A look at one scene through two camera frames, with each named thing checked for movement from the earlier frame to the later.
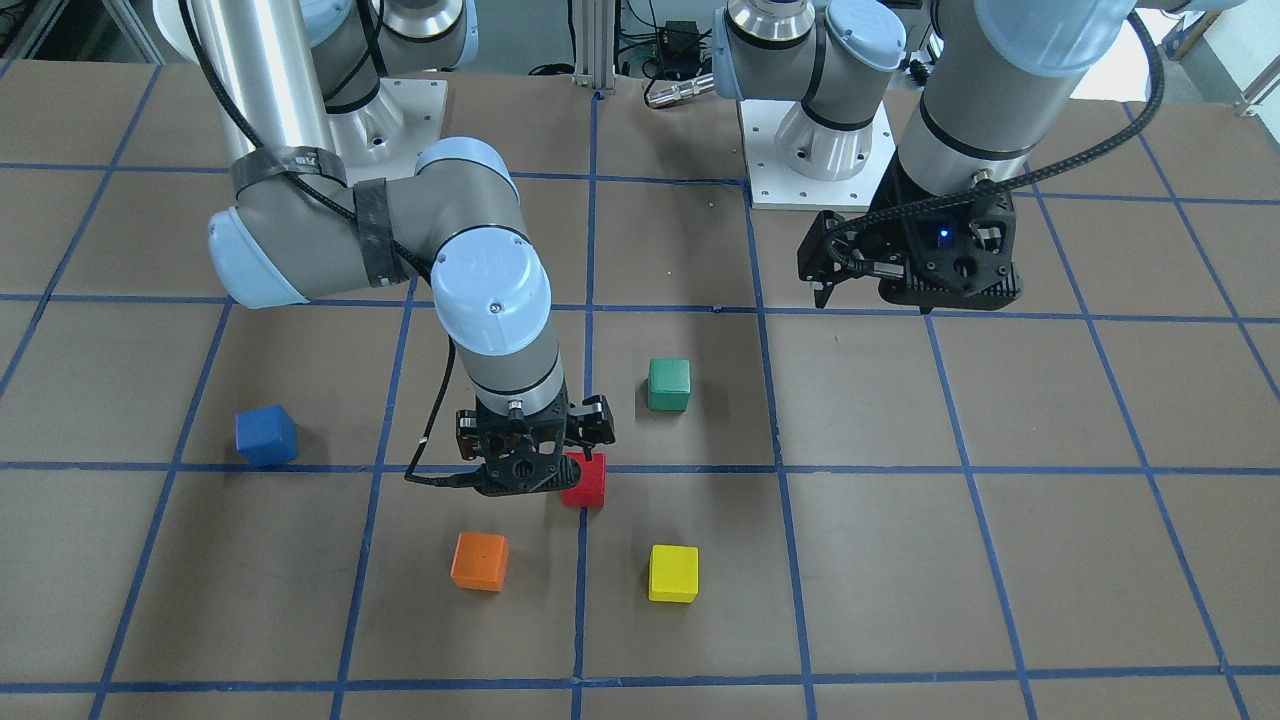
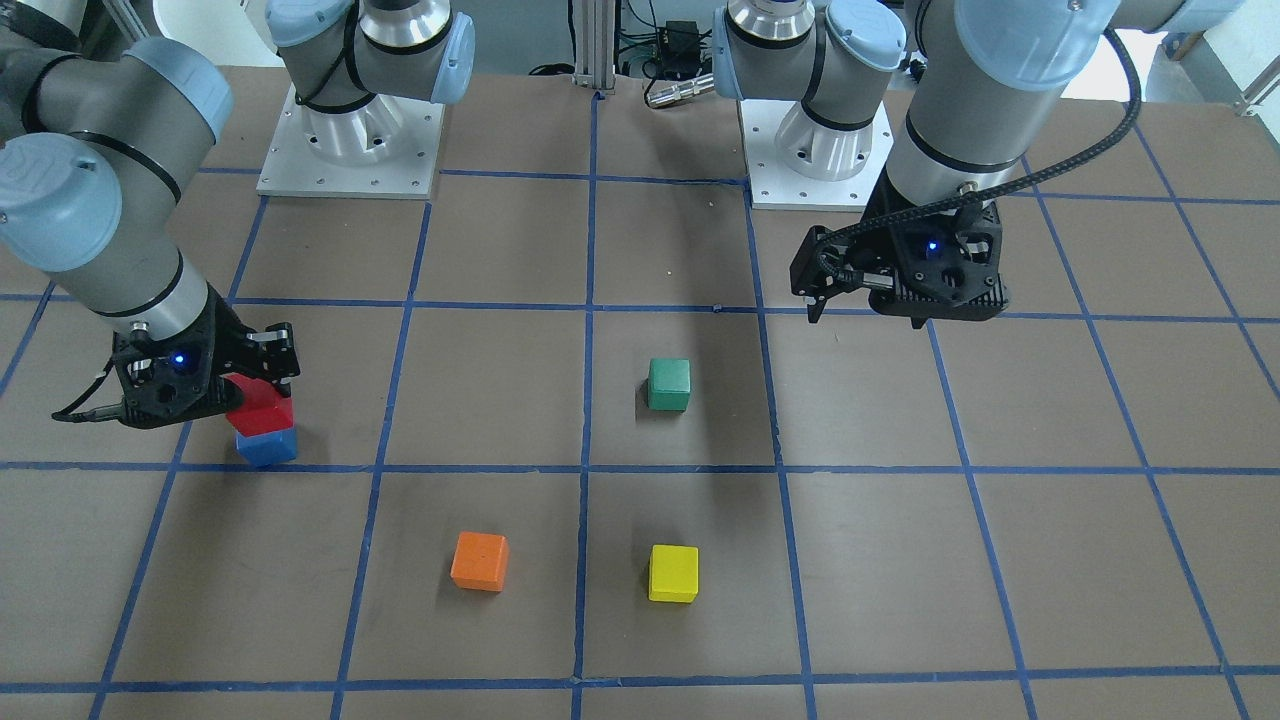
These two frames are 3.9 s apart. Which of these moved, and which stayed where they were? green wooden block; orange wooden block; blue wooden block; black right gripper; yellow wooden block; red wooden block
Moved: black right gripper; red wooden block
Stayed: blue wooden block; green wooden block; orange wooden block; yellow wooden block
